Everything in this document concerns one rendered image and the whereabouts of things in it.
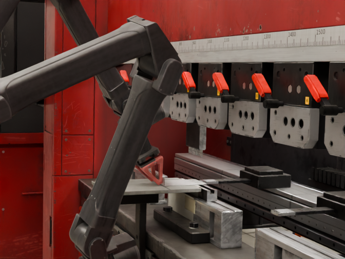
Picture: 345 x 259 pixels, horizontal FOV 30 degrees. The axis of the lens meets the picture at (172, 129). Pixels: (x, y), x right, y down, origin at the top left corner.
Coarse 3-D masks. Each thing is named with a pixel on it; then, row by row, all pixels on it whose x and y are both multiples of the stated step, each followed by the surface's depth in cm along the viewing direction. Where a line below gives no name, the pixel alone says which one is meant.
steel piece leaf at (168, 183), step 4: (156, 176) 183; (164, 180) 177; (168, 180) 186; (172, 180) 186; (176, 180) 186; (180, 180) 186; (184, 180) 186; (188, 180) 187; (164, 184) 177; (168, 184) 179; (172, 184) 179; (176, 184) 179; (180, 184) 179; (184, 184) 180; (188, 184) 180; (192, 184) 180; (196, 184) 181
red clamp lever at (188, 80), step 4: (184, 72) 171; (188, 72) 171; (184, 76) 170; (188, 76) 170; (184, 80) 170; (188, 80) 169; (192, 80) 169; (188, 84) 168; (192, 84) 168; (188, 88) 168; (192, 88) 167; (188, 92) 166; (192, 92) 165; (196, 92) 166; (188, 96) 166; (192, 96) 165; (196, 96) 166; (200, 96) 166
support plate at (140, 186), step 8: (128, 184) 178; (136, 184) 179; (144, 184) 179; (152, 184) 179; (128, 192) 169; (136, 192) 169; (144, 192) 170; (152, 192) 171; (160, 192) 172; (168, 192) 173; (176, 192) 173; (184, 192) 174
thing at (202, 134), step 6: (186, 126) 188; (192, 126) 184; (198, 126) 179; (186, 132) 188; (192, 132) 184; (198, 132) 179; (204, 132) 179; (186, 138) 188; (192, 138) 184; (198, 138) 179; (204, 138) 179; (186, 144) 188; (192, 144) 184; (198, 144) 179; (204, 144) 179; (192, 150) 186; (198, 150) 182
